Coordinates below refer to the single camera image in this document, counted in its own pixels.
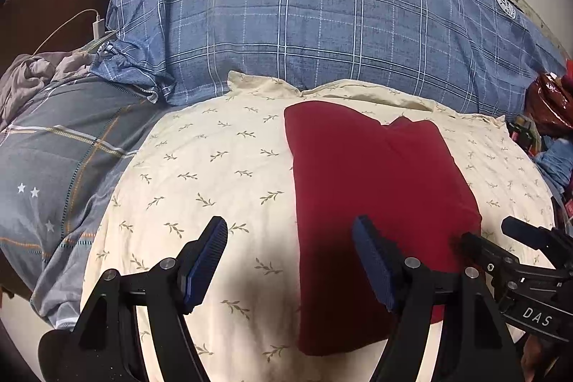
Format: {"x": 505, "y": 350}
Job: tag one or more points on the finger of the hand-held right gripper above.
{"x": 528, "y": 230}
{"x": 481, "y": 247}

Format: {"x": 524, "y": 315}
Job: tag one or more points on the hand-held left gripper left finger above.
{"x": 203, "y": 265}

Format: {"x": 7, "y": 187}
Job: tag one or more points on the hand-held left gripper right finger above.
{"x": 374, "y": 265}

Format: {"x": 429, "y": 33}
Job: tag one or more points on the dark red cloth garment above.
{"x": 358, "y": 167}

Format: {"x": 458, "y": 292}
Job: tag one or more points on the light blue cloth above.
{"x": 557, "y": 162}

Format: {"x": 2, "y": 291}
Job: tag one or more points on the small dark green object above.
{"x": 523, "y": 133}

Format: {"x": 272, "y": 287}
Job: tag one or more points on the cream leaf-print pillow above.
{"x": 201, "y": 167}

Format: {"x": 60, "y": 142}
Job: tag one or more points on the red shiny bag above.
{"x": 548, "y": 100}

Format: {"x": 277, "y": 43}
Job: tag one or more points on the grey plaid duvet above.
{"x": 67, "y": 167}

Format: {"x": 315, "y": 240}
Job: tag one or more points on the blue plaid pillow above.
{"x": 268, "y": 28}

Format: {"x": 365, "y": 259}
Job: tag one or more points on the grey crumpled cloth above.
{"x": 31, "y": 82}

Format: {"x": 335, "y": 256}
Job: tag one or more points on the white charger plug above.
{"x": 98, "y": 24}

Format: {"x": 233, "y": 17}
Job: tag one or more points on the brown wooden headboard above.
{"x": 49, "y": 15}

